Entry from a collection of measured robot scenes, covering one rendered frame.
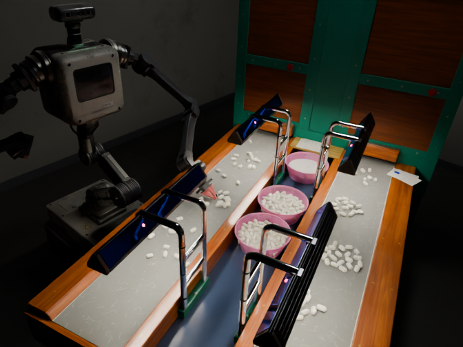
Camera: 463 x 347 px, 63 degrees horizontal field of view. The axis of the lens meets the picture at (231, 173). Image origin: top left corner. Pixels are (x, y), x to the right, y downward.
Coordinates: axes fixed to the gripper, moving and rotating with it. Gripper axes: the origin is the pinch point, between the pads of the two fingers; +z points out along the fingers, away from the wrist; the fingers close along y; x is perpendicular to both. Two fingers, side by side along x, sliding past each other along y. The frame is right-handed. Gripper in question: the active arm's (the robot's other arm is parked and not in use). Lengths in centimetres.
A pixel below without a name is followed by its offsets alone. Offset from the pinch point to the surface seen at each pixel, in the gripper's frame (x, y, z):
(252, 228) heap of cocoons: -14.2, -9.6, 21.9
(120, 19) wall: 77, 146, -167
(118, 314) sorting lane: 0, -79, 3
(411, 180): -59, 71, 71
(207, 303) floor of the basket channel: -10, -55, 25
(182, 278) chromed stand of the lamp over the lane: -23, -64, 8
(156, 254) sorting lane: 3.5, -47.2, -1.6
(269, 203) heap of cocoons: -15.3, 11.7, 21.3
